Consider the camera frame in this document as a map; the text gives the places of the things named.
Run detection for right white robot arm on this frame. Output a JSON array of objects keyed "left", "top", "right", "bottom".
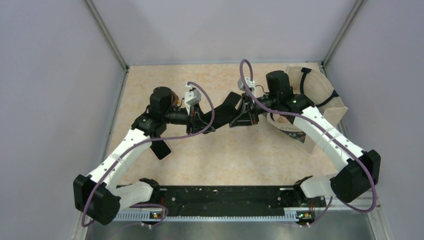
[{"left": 230, "top": 70, "right": 381, "bottom": 206}]

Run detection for printed paper packet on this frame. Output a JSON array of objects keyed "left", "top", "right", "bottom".
[{"left": 263, "top": 112, "right": 306, "bottom": 143}]

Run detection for white cased phone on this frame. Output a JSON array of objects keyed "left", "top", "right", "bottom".
[{"left": 150, "top": 140, "right": 172, "bottom": 161}]

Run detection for white cup brown lid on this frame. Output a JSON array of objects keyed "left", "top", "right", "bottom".
[{"left": 171, "top": 92, "right": 182, "bottom": 107}]

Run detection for black phone case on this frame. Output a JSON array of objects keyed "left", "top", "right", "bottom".
[{"left": 203, "top": 91, "right": 242, "bottom": 134}]

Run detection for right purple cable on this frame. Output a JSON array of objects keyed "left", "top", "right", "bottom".
[{"left": 239, "top": 59, "right": 379, "bottom": 214}]

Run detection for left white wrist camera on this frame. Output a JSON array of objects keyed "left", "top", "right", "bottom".
[{"left": 183, "top": 84, "right": 202, "bottom": 115}]

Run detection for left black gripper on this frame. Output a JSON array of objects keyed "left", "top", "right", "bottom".
[{"left": 163, "top": 102, "right": 216, "bottom": 135}]

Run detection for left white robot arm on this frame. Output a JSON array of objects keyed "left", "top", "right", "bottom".
[{"left": 72, "top": 81, "right": 216, "bottom": 228}]

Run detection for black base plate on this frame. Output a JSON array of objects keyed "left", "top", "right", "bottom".
[{"left": 129, "top": 178, "right": 327, "bottom": 218}]

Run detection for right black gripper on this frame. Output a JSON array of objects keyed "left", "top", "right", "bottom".
[{"left": 229, "top": 91, "right": 279, "bottom": 128}]

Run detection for grey slotted cable duct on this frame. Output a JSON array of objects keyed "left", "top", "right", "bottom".
[{"left": 113, "top": 210, "right": 299, "bottom": 223}]

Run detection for purple cable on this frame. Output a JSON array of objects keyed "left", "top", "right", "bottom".
[
  {"left": 80, "top": 81, "right": 216, "bottom": 228},
  {"left": 239, "top": 59, "right": 379, "bottom": 214}
]

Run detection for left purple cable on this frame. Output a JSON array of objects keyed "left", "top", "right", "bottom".
[{"left": 80, "top": 81, "right": 216, "bottom": 228}]

